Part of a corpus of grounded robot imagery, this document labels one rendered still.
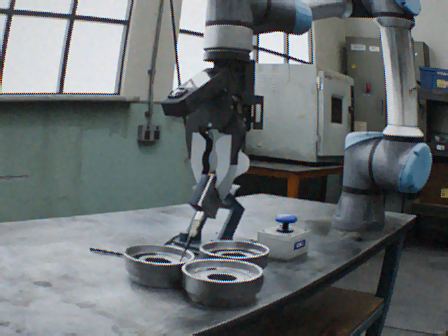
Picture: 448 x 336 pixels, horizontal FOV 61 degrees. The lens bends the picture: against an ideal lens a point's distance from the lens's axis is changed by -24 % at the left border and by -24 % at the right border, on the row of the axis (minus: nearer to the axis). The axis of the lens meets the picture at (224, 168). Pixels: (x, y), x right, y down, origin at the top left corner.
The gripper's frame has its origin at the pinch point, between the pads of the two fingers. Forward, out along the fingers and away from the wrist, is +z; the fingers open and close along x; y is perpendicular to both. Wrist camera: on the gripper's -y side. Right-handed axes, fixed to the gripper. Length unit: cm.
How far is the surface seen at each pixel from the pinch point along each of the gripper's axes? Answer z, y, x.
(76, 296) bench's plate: 13.3, -24.2, 3.0
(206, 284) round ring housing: 9.8, -11.5, -9.0
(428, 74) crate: -72, 348, 25
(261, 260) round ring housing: 10.0, 3.5, -7.2
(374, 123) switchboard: -20, 378, 98
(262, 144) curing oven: 4, 209, 124
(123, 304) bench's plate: 13.3, -19.8, -2.1
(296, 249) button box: 11.5, 17.6, -5.7
